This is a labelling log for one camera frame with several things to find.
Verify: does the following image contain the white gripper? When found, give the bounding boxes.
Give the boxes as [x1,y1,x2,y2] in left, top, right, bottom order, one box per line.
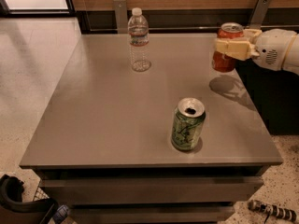
[215,29,297,71]

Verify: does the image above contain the orange coke can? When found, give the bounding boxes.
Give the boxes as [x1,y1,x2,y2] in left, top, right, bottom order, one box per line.
[212,22,244,73]

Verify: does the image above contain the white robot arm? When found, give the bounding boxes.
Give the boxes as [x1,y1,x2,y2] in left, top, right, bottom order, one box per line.
[215,29,299,75]

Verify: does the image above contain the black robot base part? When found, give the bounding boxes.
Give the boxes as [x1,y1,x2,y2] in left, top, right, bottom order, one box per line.
[0,175,58,224]

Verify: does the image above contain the green soda can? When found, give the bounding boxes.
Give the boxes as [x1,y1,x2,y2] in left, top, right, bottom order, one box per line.
[171,98,206,151]

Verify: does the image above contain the clear plastic water bottle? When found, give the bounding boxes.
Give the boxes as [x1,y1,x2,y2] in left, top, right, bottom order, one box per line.
[128,7,151,72]

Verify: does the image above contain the grey cabinet with drawers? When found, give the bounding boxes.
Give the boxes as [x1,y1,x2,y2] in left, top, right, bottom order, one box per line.
[21,34,282,224]

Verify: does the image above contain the black white striped tool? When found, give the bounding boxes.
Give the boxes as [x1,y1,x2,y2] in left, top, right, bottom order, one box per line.
[248,200,299,223]

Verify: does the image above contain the blue cap object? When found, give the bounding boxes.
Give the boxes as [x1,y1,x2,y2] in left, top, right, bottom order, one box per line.
[52,205,69,224]

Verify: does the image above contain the right metal bracket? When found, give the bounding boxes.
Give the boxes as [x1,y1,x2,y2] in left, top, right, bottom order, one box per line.
[249,0,272,29]

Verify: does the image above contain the metal bracket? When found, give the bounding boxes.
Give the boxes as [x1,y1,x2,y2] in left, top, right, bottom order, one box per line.
[113,0,128,34]
[249,0,272,29]

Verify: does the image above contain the left metal bracket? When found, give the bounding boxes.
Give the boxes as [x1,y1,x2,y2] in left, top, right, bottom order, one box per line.
[113,0,128,34]

